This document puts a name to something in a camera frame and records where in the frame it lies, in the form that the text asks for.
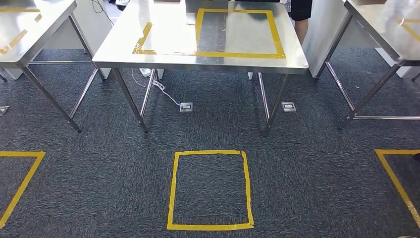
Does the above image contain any stainless steel workbench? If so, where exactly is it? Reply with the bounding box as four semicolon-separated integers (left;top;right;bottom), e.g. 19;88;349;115
92;0;310;136

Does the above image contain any yellow floor tape outline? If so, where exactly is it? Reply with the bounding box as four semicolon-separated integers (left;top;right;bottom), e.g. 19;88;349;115
374;148;420;230
166;149;255;232
0;150;46;230

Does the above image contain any person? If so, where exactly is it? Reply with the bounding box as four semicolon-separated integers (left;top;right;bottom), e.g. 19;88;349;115
290;0;313;46

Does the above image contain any yellow tape strip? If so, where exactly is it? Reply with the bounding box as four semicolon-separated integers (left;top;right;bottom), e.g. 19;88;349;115
395;18;420;43
0;8;43;56

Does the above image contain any white knotted cable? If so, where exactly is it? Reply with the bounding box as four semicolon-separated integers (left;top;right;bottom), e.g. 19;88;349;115
131;68;182;107

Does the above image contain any yellow tape frame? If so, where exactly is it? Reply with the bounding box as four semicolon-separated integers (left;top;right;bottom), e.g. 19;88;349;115
132;8;286;60

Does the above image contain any black desk cable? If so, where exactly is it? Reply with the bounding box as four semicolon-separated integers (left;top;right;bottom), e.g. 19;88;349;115
91;0;114;26

